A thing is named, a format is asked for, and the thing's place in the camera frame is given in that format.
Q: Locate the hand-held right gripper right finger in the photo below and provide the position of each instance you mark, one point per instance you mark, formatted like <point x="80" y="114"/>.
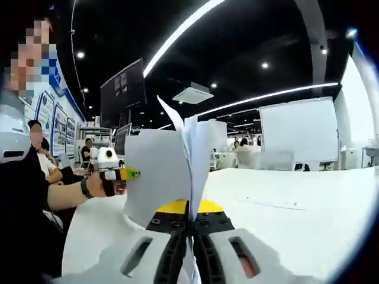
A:
<point x="216" y="236"/>

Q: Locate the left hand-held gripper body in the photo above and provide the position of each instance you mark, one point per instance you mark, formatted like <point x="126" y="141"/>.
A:
<point x="106" y="156"/>

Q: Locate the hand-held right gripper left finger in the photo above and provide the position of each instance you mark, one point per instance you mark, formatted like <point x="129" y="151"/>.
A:
<point x="165" y="236"/>

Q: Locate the person's left hand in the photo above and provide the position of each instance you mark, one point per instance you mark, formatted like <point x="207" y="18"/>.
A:
<point x="96" y="186"/>

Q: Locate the computer monitor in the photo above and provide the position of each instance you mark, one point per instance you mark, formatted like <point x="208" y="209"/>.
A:
<point x="122" y="140"/>

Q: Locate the black wrist band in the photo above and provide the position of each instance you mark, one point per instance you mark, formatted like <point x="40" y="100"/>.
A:
<point x="87" y="189"/>

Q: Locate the hanging dark display screen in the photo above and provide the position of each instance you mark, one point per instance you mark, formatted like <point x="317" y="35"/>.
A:
<point x="124" y="88"/>

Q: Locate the white table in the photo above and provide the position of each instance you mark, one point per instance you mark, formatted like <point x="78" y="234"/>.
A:
<point x="281" y="183"/>

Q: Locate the frosted desk divider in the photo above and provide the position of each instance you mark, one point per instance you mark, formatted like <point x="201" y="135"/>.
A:
<point x="274" y="161"/>

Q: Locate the white chest-worn device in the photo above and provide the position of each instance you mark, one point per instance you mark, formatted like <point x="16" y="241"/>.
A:
<point x="13" y="133"/>

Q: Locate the ceiling air conditioner vent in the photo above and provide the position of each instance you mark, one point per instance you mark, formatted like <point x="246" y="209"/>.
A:
<point x="192" y="93"/>

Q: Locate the large whiteboard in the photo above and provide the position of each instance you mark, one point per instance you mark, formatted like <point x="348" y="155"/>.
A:
<point x="299" y="130"/>

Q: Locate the curved ceiling strip light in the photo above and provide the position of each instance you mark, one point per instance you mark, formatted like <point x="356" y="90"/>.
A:
<point x="177" y="35"/>
<point x="266" y="96"/>

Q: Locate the wall posters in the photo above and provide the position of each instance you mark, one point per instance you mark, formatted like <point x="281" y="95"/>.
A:
<point x="59" y="124"/>

